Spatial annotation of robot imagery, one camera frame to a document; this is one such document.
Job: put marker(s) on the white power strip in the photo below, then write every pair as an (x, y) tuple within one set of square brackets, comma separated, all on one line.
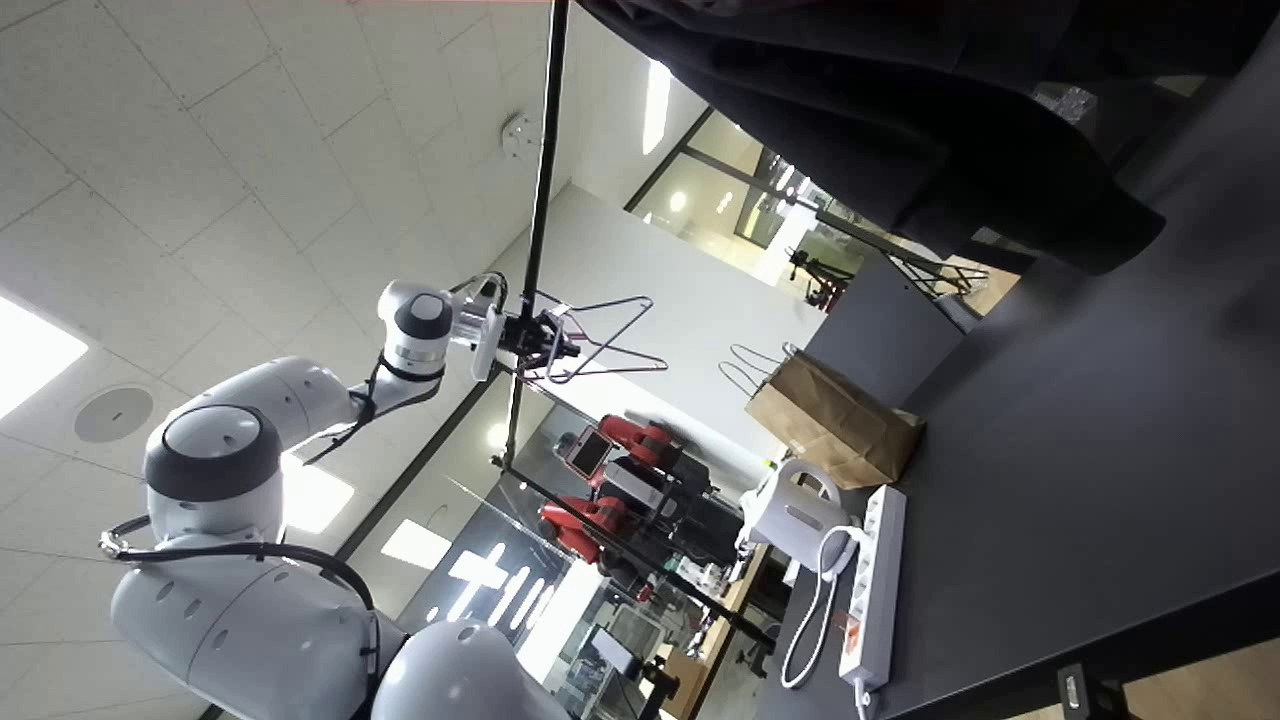
[(865, 649)]

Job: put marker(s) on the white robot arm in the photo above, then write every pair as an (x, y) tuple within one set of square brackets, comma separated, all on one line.
[(271, 631)]

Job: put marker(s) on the brown paper bag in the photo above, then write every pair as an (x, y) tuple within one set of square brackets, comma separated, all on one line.
[(832, 425)]

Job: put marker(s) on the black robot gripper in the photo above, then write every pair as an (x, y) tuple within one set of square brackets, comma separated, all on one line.
[(534, 342)]

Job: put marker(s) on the black hanging cloth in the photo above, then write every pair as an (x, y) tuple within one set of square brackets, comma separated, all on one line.
[(921, 112)]

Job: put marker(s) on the red office chair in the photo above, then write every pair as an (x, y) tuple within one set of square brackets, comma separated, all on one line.
[(627, 467)]

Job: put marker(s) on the grey box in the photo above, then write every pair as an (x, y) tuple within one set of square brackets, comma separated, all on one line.
[(884, 333)]

